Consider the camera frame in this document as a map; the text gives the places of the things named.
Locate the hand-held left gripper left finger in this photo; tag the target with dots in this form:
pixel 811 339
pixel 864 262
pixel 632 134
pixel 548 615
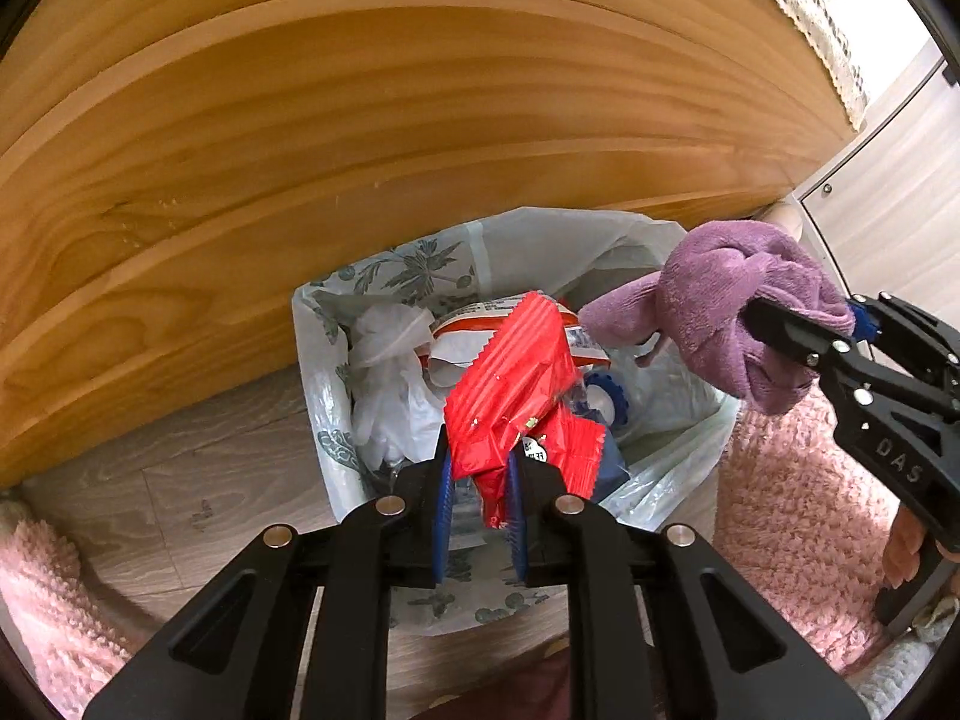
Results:
pixel 442 510

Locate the cream fluffy slipper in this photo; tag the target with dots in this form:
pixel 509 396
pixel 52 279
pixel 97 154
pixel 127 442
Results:
pixel 900 660

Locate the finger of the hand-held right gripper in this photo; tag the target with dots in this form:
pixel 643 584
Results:
pixel 795 334
pixel 907 345

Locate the person's right hand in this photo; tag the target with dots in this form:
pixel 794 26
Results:
pixel 906 547

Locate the blue round plastic lid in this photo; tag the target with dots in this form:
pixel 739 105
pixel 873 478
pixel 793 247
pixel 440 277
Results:
pixel 604 397

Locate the red wrapper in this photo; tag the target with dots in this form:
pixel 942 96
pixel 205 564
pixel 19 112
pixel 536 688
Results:
pixel 517 390

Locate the leaf print white trash bag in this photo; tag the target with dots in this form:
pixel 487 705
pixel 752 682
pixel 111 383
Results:
pixel 525 240

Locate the wooden bed frame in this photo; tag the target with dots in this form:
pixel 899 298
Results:
pixel 375 127

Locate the red and white snack bag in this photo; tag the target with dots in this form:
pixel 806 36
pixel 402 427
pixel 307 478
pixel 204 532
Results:
pixel 480 322

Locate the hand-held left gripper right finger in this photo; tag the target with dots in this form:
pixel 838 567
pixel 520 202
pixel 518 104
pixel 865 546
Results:
pixel 516 532

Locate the purple cloth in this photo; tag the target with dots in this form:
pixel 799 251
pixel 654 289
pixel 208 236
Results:
pixel 720 292

